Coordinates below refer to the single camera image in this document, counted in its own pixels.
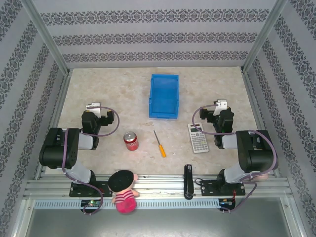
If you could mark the blue plastic bin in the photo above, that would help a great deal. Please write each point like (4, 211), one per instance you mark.
(164, 98)

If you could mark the red soda can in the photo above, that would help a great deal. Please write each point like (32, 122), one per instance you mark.
(130, 142)

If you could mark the plush doll pink striped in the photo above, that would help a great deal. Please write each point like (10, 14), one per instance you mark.
(123, 190)

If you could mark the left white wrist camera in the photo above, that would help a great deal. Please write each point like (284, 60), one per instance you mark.
(94, 108)

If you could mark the white calculator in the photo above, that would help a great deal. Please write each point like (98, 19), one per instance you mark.
(198, 139)

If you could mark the black stapler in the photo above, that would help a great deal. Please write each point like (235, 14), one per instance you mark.
(188, 182)

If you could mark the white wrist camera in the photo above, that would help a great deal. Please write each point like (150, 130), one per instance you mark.
(220, 106)
(94, 108)

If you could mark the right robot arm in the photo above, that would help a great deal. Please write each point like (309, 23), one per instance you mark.
(254, 153)

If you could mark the aluminium frame post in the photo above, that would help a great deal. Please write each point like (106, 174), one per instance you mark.
(47, 37)
(264, 34)

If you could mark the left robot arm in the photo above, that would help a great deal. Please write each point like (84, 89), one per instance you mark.
(58, 150)

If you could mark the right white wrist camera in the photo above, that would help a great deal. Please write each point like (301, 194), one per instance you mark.
(220, 106)

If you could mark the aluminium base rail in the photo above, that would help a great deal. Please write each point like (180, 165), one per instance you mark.
(160, 185)

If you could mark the aluminium side rail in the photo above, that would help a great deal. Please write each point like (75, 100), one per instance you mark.
(55, 118)
(259, 108)

